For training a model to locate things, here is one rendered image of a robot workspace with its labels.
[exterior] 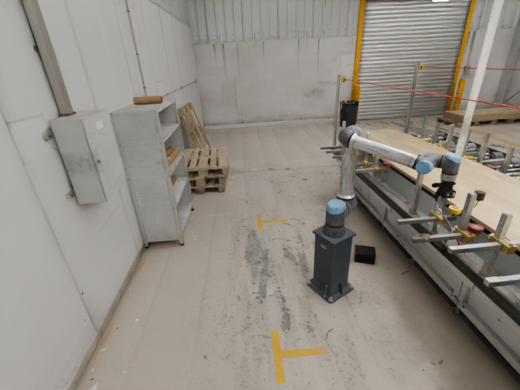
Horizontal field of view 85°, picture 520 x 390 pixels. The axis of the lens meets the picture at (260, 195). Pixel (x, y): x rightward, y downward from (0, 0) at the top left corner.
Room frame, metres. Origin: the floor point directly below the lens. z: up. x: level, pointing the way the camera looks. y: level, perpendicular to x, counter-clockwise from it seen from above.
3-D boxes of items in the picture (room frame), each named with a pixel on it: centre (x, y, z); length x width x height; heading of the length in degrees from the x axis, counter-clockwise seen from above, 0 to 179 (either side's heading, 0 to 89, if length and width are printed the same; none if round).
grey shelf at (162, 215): (3.21, 1.18, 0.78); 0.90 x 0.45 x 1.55; 3
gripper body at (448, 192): (1.66, -1.23, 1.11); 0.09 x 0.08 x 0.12; 4
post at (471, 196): (1.55, -1.31, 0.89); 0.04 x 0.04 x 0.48; 4
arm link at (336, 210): (2.00, -0.61, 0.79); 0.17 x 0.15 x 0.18; 138
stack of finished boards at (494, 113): (8.14, -6.77, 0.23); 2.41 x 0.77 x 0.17; 94
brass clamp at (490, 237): (1.28, -1.33, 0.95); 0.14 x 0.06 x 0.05; 4
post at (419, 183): (2.06, -1.28, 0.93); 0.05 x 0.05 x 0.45; 4
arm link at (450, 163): (1.67, -1.22, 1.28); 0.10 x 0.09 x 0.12; 48
